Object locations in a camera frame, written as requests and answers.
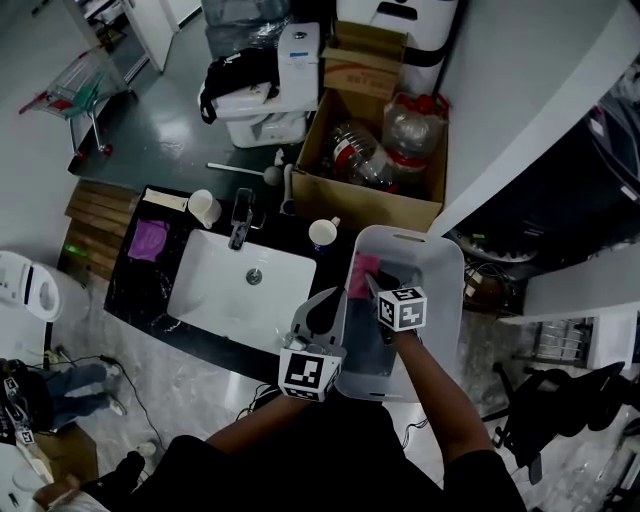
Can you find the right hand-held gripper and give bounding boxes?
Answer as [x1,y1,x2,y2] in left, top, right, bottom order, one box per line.
[362,269,430,334]

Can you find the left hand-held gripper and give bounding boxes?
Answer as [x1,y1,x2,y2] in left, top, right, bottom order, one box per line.
[277,286,350,404]

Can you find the pink cloth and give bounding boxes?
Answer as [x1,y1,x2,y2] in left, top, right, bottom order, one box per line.
[347,253,382,300]

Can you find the translucent plastic bin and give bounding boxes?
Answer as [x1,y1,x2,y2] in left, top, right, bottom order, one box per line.
[333,224,465,404]

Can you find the purple cloth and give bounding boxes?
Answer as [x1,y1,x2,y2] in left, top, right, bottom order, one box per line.
[127,217,172,263]

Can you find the person's right forearm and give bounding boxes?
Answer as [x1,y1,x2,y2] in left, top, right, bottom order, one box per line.
[392,329,496,469]

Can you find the person's left forearm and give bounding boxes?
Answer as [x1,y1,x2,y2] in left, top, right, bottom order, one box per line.
[204,389,314,456]

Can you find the large cardboard box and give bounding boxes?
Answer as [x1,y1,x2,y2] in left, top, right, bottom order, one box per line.
[291,87,449,232]

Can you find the small cardboard box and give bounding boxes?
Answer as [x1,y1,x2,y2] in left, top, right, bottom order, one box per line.
[321,20,409,102]

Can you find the flat brown cardboard box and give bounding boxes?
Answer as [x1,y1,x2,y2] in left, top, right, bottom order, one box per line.
[32,423,100,484]

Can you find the white storage shelves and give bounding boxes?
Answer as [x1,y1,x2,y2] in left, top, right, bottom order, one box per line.
[79,0,132,32]

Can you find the white cup blue print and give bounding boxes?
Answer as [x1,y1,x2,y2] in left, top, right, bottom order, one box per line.
[308,216,343,254]

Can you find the brown round tub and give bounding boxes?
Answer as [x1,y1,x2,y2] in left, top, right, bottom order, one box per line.
[461,264,509,314]

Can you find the white sink basin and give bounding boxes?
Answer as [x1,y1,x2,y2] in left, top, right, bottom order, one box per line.
[166,228,318,354]

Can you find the clear bottle red label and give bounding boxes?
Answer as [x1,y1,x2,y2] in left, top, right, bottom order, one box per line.
[327,122,402,194]

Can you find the chrome faucet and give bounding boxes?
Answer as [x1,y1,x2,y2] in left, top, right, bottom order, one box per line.
[228,187,267,252]

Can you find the white plastic tube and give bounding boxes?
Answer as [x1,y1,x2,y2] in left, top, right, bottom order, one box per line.
[280,163,298,216]

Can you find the person's black shirt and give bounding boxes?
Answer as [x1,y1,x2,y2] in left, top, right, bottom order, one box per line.
[144,404,529,512]

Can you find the toilet brush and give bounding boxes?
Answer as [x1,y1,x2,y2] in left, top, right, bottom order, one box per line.
[206,160,283,188]

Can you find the clear bottle red cap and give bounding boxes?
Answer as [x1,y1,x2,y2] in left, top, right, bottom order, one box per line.
[382,92,449,172]

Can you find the white mug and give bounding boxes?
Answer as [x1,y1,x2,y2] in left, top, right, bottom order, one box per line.
[187,188,223,231]

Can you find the black cabinet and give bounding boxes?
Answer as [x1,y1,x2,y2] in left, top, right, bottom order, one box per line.
[449,84,640,267]

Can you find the beige flat packet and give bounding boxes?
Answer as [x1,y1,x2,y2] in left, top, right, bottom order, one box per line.
[141,189,191,213]

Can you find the black office chair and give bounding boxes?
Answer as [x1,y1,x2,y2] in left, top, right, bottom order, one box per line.
[491,360,640,484]

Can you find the white tank toilet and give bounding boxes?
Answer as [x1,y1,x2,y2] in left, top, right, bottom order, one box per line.
[198,22,322,149]

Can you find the wooden steps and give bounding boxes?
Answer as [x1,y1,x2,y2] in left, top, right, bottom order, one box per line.
[57,180,142,282]

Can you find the black bag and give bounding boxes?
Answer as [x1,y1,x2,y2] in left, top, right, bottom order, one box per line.
[198,47,282,124]

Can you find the person's left leg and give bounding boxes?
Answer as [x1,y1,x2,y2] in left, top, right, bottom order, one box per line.
[78,448,147,502]

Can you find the white black round appliance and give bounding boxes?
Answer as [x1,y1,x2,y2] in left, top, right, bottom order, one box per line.
[335,0,462,97]

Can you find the white smart toilet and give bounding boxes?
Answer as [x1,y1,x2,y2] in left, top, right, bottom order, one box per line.
[0,249,94,351]

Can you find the plastic-wrapped grey appliance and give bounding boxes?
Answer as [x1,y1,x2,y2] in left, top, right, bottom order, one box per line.
[199,0,294,62]

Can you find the white door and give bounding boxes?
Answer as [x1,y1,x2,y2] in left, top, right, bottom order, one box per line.
[124,0,182,75]

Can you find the metal wire rack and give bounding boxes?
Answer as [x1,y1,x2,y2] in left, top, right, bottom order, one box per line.
[529,316,597,372]

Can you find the black floor cable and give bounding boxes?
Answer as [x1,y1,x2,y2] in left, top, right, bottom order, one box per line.
[24,349,167,452]

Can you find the red-handled shopping cart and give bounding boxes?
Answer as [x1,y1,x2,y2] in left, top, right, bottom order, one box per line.
[18,44,139,159]

